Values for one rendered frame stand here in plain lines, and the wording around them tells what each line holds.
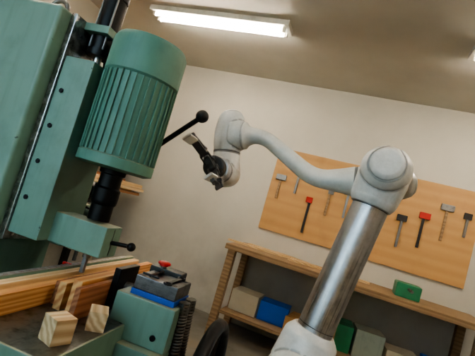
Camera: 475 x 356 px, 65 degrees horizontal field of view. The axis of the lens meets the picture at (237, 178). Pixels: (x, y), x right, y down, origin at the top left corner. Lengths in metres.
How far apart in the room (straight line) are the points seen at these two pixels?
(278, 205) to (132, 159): 3.29
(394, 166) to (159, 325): 0.68
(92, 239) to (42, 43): 0.45
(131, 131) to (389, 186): 0.65
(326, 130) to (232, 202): 1.30
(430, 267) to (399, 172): 3.04
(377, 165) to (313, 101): 3.27
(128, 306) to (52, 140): 0.40
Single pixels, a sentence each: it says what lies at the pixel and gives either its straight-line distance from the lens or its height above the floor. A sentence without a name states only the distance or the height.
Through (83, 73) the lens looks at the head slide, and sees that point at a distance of 0.95.
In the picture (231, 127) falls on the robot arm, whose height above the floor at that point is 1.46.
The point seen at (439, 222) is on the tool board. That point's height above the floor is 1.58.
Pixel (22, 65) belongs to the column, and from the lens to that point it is 1.00.
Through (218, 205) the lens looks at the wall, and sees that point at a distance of 4.25.
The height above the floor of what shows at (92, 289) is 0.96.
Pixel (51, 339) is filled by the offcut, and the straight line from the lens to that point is 0.70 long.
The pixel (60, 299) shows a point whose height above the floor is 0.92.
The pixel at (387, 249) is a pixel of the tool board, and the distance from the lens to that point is 3.99.
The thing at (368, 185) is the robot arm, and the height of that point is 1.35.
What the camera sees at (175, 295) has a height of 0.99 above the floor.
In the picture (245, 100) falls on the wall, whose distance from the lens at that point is 4.43.
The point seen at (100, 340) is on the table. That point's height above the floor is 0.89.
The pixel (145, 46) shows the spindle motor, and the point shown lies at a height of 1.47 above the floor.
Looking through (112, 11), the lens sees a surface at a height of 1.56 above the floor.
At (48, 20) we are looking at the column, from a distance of 1.00.
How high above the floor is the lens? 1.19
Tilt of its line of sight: 4 degrees up
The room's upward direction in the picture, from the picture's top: 16 degrees clockwise
